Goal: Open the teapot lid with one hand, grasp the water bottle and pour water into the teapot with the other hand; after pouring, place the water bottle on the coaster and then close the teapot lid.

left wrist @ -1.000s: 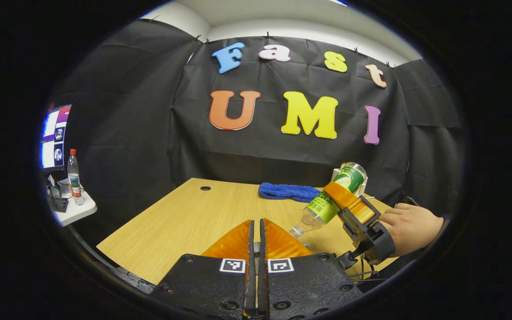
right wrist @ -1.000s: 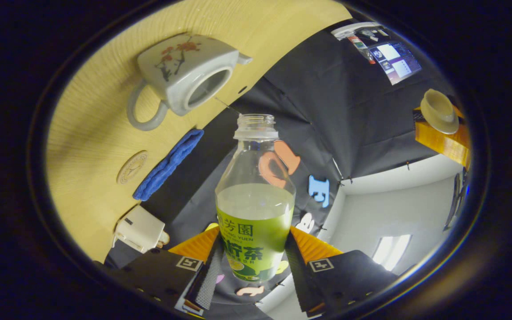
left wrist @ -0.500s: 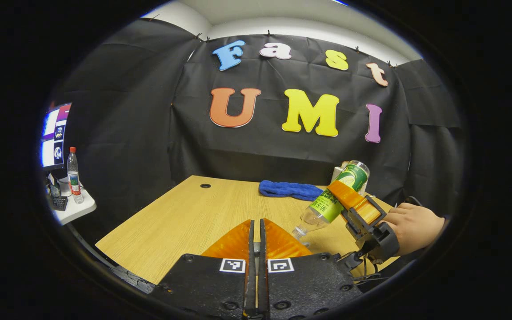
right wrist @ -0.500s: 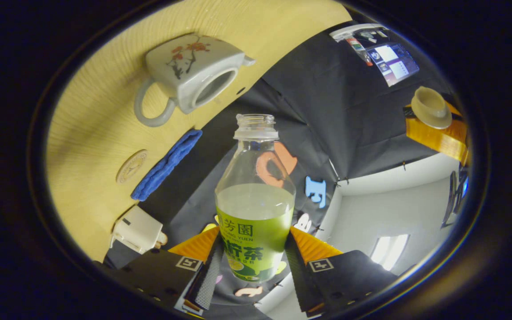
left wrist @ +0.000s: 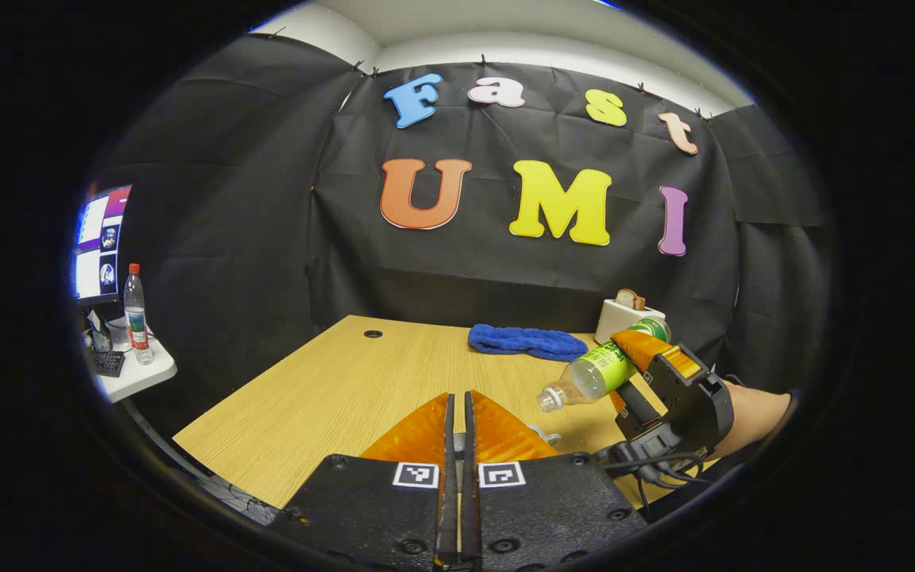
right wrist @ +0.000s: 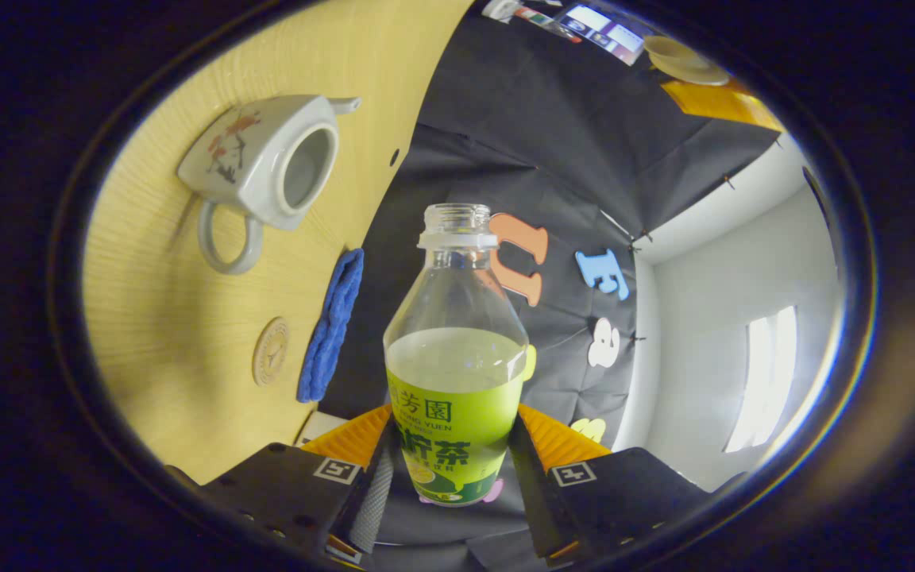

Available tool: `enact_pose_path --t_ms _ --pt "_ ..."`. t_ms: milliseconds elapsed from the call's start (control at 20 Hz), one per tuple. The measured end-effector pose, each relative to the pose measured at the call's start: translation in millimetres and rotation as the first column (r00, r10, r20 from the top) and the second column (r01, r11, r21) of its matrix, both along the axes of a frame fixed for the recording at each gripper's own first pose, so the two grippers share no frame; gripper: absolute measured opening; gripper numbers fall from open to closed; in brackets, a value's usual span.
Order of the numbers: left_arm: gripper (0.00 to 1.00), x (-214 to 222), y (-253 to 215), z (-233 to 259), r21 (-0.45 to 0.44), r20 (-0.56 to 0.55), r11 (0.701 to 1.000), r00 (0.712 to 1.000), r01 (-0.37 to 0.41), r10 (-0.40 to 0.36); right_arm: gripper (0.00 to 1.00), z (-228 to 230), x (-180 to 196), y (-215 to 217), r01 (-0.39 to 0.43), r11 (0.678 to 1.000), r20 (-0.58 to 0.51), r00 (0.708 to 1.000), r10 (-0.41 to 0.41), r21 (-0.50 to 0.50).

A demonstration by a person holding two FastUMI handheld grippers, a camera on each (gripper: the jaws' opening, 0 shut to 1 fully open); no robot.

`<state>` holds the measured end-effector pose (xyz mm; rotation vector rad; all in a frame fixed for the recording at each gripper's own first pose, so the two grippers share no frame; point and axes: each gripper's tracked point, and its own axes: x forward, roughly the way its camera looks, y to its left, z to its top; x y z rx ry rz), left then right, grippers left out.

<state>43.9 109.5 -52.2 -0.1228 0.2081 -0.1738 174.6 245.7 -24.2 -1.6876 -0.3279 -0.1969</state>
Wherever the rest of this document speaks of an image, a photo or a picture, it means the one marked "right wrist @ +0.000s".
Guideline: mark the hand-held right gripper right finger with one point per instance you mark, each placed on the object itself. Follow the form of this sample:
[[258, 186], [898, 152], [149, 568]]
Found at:
[[533, 492]]

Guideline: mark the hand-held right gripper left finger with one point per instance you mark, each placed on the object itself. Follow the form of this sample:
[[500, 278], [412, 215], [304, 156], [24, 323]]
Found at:
[[374, 492]]

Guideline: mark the green label water bottle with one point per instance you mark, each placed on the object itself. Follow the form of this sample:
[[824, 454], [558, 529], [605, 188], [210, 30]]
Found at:
[[453, 413]]

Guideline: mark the round brown coaster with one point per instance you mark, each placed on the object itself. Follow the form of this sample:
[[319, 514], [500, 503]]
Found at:
[[270, 351]]

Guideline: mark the blue towel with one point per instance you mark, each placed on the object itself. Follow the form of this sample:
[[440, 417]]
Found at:
[[330, 326]]

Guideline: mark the ceiling light panel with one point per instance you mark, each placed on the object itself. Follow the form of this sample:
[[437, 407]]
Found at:
[[763, 381]]

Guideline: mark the orange wooden panel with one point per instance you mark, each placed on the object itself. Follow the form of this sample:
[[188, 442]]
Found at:
[[720, 103]]

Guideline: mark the computer monitor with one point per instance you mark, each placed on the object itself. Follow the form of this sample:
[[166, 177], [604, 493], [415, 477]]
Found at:
[[604, 33]]

